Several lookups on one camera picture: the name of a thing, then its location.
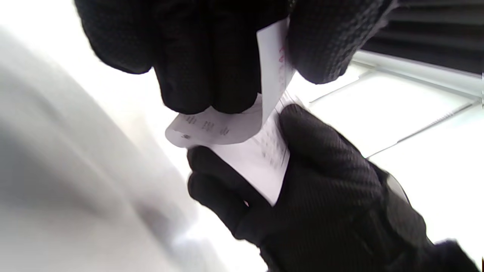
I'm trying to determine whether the person's left hand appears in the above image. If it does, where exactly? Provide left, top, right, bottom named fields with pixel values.
left=74, top=0, right=397, bottom=114

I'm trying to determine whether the person's right hand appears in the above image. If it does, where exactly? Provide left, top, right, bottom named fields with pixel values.
left=187, top=104, right=481, bottom=272

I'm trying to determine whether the white invoice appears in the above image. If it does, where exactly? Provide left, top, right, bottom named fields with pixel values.
left=165, top=17, right=303, bottom=207

